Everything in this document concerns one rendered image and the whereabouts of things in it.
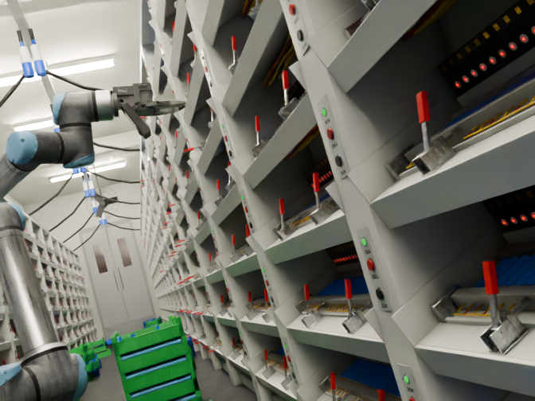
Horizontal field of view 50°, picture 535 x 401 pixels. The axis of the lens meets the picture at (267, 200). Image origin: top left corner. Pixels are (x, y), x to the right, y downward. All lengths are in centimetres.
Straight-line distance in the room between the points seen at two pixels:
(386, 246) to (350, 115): 19
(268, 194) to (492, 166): 99
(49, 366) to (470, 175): 160
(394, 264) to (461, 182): 23
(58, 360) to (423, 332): 139
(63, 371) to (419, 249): 139
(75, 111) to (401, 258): 117
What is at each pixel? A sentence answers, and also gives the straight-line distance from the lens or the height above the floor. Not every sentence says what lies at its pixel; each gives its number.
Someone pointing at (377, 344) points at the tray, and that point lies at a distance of 93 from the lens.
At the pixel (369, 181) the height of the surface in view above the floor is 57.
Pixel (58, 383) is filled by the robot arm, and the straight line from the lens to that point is 196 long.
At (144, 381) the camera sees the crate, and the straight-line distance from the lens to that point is 256.
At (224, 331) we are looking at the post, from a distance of 286.
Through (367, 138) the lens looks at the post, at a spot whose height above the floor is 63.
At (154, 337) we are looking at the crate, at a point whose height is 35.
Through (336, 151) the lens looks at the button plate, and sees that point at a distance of 86.
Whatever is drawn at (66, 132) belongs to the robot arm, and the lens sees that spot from 174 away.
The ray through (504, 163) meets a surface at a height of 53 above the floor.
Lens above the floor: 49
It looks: 7 degrees up
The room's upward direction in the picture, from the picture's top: 16 degrees counter-clockwise
